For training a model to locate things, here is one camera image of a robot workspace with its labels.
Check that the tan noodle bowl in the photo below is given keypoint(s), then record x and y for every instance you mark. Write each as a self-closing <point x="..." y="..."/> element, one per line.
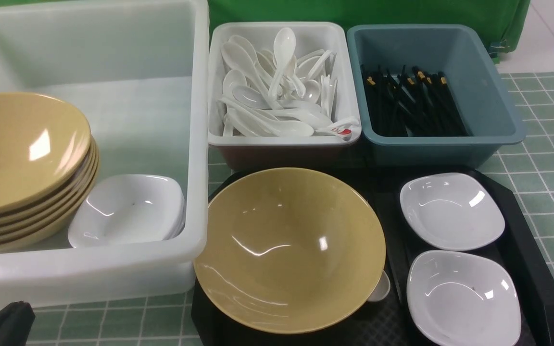
<point x="290" y="251"/>

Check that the white soup spoon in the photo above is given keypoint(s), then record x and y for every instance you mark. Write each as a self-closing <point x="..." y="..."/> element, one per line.
<point x="381" y="290"/>

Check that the white sauce dish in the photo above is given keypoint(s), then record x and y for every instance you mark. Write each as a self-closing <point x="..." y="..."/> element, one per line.
<point x="461" y="299"/>
<point x="451" y="211"/>

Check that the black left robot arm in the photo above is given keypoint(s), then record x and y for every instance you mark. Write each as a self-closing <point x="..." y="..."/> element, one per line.
<point x="16" y="320"/>

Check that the bottom stacked tan bowl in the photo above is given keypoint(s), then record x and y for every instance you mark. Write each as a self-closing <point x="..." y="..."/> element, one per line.
<point x="54" y="223"/>

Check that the top stacked tan bowl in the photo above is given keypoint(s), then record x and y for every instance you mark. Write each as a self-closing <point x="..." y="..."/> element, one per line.
<point x="42" y="142"/>

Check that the white spoon bin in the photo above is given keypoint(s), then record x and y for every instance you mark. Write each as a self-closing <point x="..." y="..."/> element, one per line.
<point x="250" y="130"/>

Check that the white spoon with red label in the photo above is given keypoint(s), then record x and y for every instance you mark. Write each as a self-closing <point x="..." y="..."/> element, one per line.
<point x="342" y="129"/>

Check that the upright white spoon in bin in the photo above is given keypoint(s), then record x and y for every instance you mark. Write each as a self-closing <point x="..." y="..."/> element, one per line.
<point x="283" y="51"/>

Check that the bundle of black chopsticks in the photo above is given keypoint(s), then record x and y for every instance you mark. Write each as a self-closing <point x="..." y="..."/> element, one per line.
<point x="416" y="103"/>

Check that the blue-grey chopstick bin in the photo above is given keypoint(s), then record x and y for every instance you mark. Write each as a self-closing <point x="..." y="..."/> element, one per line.
<point x="481" y="96"/>

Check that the large translucent white tub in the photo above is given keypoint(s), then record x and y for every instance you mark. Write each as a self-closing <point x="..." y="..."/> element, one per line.
<point x="138" y="70"/>

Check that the black serving tray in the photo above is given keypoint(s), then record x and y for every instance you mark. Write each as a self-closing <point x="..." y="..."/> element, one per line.
<point x="388" y="322"/>

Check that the metal clamp on backdrop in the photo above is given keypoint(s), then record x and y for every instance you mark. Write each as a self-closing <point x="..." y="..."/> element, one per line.
<point x="494" y="48"/>

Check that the green checkered table mat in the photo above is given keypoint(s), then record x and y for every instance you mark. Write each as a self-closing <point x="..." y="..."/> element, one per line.
<point x="527" y="169"/>

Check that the green backdrop cloth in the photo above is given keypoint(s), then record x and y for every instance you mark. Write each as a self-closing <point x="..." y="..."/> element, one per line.
<point x="492" y="20"/>

